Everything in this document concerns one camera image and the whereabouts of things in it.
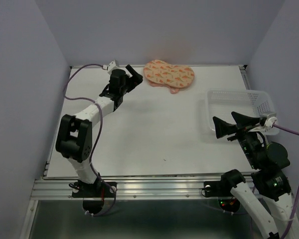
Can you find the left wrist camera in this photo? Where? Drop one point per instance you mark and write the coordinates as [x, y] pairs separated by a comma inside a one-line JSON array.
[[113, 65]]

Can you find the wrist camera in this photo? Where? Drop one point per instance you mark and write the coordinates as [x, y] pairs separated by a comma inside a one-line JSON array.
[[267, 120], [113, 65]]

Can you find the aluminium front rail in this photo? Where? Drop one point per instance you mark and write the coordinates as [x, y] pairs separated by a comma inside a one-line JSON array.
[[130, 188]]

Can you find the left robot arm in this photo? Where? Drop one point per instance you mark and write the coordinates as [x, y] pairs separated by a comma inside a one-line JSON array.
[[75, 134]]

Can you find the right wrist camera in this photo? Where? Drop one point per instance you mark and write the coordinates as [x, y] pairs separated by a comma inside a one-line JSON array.
[[267, 120]]

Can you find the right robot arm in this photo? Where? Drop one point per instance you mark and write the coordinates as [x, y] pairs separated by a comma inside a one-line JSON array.
[[270, 202]]

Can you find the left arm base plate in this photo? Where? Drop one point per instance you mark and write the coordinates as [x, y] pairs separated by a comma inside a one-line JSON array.
[[94, 190]]

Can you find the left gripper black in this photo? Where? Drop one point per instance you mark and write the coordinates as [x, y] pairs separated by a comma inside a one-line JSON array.
[[136, 78]]

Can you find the white plastic basket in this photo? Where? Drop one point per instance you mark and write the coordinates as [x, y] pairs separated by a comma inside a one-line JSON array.
[[221, 102]]

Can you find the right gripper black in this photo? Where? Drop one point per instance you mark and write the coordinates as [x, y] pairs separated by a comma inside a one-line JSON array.
[[222, 127]]

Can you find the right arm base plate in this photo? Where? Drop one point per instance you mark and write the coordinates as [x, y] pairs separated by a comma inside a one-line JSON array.
[[217, 188]]

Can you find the peach floral mesh laundry bag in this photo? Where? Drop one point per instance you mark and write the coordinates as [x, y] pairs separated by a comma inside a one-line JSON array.
[[174, 77]]

